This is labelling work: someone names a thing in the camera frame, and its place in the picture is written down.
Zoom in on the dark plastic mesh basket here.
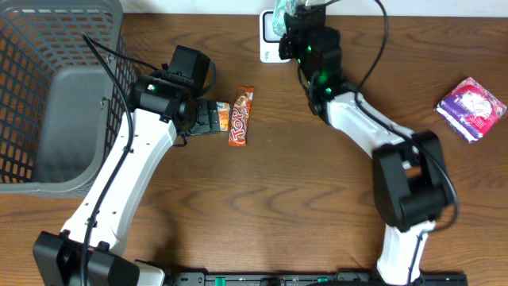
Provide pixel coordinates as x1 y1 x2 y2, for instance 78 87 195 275
1 0 136 197

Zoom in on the black mounting rail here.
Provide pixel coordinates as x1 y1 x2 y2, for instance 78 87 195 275
164 271 469 286

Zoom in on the teal snack packet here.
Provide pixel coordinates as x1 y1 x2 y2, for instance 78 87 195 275
272 0 298 37

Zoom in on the orange Top chocolate bar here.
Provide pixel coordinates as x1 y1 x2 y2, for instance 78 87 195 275
229 86 255 147

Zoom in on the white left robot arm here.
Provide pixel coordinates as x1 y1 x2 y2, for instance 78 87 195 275
33 45 216 285

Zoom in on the orange Kleenex tissue pack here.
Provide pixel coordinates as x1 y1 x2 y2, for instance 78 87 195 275
217 102 230 132

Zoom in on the purple red tissue pack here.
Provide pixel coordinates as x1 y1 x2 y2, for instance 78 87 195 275
434 77 507 143

